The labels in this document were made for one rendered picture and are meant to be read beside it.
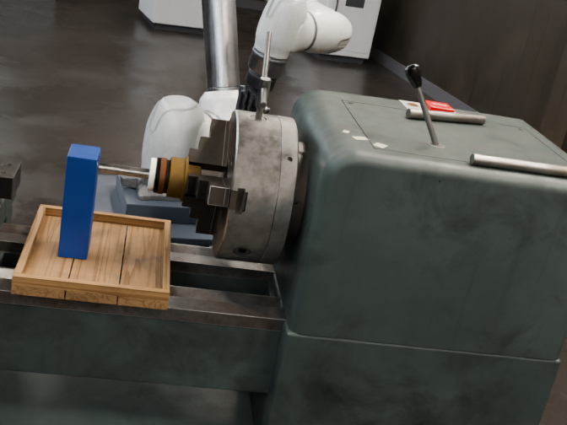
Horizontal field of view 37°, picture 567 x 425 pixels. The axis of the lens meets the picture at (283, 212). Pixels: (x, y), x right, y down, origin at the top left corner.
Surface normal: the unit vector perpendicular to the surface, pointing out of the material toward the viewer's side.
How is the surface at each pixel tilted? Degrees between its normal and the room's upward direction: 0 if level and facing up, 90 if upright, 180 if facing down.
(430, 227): 90
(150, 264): 0
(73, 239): 90
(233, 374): 90
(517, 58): 90
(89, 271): 0
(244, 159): 52
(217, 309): 0
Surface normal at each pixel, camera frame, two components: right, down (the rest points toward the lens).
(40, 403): 0.18, -0.91
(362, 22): 0.34, 0.41
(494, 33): -0.94, -0.06
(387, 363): 0.11, 0.39
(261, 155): 0.22, -0.37
